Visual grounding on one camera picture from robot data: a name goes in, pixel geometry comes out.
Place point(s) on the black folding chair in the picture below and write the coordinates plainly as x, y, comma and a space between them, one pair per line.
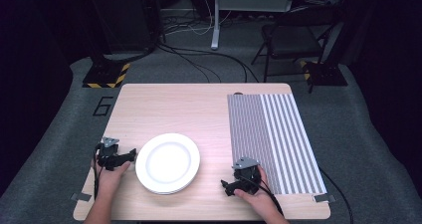
288, 41

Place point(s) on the white metal stand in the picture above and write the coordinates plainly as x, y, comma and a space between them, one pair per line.
215, 25

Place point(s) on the grey striped placemat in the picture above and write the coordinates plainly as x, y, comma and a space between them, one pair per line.
275, 141

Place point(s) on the person's left hand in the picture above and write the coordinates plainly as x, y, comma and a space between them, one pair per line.
107, 182

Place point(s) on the person's right hand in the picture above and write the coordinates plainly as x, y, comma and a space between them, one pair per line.
260, 199

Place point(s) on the dark cabinet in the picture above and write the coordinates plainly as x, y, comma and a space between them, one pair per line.
129, 18

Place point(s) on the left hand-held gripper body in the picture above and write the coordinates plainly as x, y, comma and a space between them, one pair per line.
107, 156

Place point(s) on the dark curtain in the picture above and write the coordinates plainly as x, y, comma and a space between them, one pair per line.
30, 84
391, 68

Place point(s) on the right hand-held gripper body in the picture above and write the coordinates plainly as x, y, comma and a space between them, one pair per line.
247, 177

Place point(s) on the black stand with striped base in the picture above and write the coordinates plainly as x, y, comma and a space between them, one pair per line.
326, 74
106, 74

